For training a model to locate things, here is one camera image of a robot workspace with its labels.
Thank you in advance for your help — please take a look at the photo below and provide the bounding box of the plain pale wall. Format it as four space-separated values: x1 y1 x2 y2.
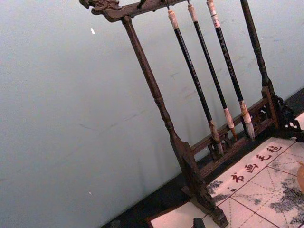
0 0 304 228

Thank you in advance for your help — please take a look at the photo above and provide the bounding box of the tan rounded object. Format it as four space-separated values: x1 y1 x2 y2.
295 161 304 193

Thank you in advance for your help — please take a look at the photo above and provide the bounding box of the black calligraphy brush brown tip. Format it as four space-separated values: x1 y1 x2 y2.
187 3 238 143

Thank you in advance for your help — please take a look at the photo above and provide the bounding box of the black calligraphy brush grey tip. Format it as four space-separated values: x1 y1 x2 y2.
167 9 224 155

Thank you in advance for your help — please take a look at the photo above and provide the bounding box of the black table cloth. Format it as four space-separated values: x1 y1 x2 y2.
101 87 304 228

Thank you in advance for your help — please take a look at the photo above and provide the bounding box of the black calligraphy brush white label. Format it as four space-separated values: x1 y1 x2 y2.
205 0 256 141

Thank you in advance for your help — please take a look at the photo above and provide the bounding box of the dark carved wooden brush rack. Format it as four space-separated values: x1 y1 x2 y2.
79 0 304 228

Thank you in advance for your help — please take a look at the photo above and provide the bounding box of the white gridded calligraphy felt mat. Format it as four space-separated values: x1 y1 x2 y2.
145 136 304 228

